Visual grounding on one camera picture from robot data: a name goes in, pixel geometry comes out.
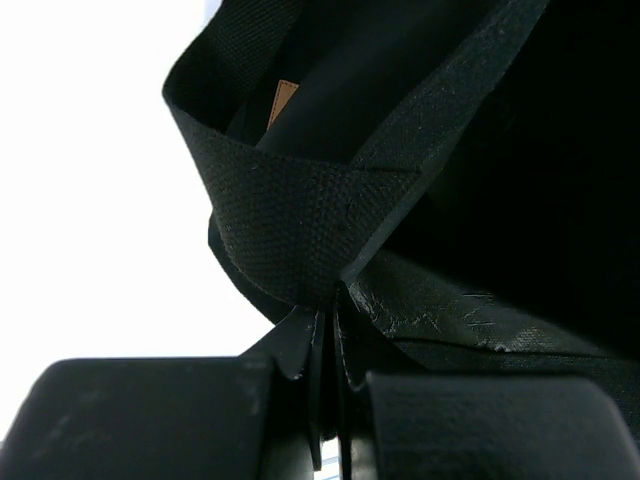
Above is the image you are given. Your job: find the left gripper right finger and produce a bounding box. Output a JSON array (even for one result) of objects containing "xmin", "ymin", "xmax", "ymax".
[{"xmin": 333, "ymin": 291, "xmax": 639, "ymax": 479}]

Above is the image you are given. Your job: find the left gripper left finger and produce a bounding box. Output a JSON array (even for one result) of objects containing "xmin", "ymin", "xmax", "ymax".
[{"xmin": 1, "ymin": 307, "xmax": 325, "ymax": 480}]

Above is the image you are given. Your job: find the black canvas bag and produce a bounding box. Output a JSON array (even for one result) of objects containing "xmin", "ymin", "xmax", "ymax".
[{"xmin": 163, "ymin": 1, "xmax": 639, "ymax": 407}]

